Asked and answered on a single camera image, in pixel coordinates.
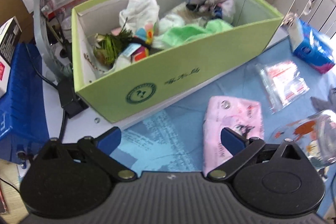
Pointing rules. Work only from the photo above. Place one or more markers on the green cardboard box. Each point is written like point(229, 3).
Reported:
point(170, 74)

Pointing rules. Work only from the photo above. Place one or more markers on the blue tissue pack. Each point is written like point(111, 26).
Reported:
point(312, 48)

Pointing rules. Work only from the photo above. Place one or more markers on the colourful small soft toy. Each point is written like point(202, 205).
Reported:
point(147, 32)

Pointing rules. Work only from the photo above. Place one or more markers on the clear red printed zip bags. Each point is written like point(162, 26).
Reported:
point(283, 85)

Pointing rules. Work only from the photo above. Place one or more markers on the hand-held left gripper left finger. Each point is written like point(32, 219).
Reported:
point(111, 137)

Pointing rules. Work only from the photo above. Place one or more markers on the pink tissue pack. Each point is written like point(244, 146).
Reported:
point(231, 113)

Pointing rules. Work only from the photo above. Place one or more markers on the black power adapter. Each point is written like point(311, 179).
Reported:
point(69, 95)

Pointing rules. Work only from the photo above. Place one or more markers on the white cloth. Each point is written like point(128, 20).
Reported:
point(139, 11)

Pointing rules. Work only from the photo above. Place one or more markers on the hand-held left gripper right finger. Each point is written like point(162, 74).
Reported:
point(232, 141)

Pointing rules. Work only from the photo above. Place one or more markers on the purple cloth bundle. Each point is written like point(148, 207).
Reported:
point(210, 1)

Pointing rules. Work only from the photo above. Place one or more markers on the blue storage box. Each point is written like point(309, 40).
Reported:
point(23, 98)

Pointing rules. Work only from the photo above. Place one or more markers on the green fleece cloth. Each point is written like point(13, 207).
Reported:
point(189, 32)

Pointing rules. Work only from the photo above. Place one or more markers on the blue star printed tablecloth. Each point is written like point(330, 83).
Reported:
point(178, 140)

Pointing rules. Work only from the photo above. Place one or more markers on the small orange and blue box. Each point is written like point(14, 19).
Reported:
point(136, 53)

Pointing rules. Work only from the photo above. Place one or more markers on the clear printed plastic cup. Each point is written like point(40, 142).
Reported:
point(309, 134)

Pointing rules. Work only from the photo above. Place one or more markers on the black and white small box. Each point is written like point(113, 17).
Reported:
point(8, 56)

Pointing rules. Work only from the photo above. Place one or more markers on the green artificial plant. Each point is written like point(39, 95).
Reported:
point(110, 48)

